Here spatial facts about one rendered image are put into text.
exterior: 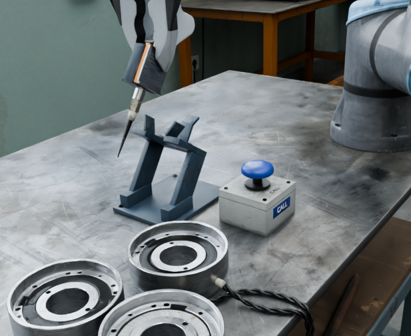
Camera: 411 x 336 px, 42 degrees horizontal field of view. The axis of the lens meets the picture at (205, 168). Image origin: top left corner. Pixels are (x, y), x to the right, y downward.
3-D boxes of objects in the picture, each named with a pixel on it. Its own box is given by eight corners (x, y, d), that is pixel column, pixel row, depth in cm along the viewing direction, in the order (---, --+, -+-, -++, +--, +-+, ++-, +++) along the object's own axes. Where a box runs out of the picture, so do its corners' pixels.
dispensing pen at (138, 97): (97, 149, 62) (144, 13, 63) (120, 157, 66) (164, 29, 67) (110, 153, 61) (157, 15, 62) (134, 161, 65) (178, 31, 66)
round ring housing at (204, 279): (110, 283, 58) (106, 251, 56) (178, 241, 65) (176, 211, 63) (182, 325, 51) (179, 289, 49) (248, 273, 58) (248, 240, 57)
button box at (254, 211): (266, 237, 65) (267, 201, 63) (219, 221, 69) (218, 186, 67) (300, 209, 70) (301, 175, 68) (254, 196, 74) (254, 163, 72)
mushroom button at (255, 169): (262, 210, 66) (262, 173, 63) (235, 201, 68) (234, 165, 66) (279, 197, 68) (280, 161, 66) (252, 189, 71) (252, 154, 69)
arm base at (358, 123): (351, 115, 103) (355, 64, 99) (433, 130, 94) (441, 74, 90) (314, 141, 92) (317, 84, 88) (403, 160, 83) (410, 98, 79)
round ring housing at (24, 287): (-3, 366, 47) (-13, 329, 46) (36, 291, 57) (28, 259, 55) (116, 366, 47) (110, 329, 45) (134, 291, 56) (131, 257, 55)
